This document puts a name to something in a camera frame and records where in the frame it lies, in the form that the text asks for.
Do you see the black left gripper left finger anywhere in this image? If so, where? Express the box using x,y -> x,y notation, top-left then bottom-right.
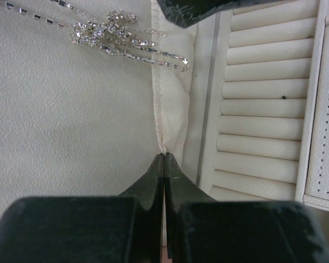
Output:
0,154 -> 165,262

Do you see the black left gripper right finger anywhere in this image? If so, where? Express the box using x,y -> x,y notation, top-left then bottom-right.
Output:
164,153 -> 329,262

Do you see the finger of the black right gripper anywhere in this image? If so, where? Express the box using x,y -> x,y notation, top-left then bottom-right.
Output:
156,0 -> 278,28

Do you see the silver rhinestone necklace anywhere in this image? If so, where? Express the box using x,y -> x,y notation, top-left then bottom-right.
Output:
0,0 -> 191,73

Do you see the pink jewelry box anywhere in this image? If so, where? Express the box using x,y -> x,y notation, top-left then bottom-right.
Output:
0,1 -> 329,213

